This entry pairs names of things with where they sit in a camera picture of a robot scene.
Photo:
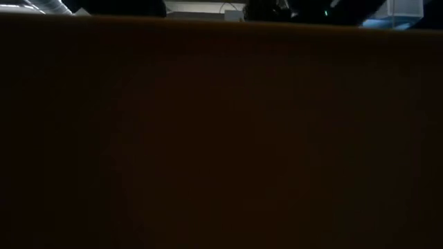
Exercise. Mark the large brown cardboard box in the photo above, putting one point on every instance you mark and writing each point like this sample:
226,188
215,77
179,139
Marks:
221,138

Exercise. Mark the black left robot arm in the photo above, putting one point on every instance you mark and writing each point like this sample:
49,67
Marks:
121,7

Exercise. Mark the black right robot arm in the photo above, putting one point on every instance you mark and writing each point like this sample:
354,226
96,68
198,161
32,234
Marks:
311,17

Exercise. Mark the rectangular metal duct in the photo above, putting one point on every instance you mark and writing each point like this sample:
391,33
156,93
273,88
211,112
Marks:
394,14

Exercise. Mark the large round silver duct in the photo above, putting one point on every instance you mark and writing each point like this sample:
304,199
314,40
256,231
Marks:
52,5

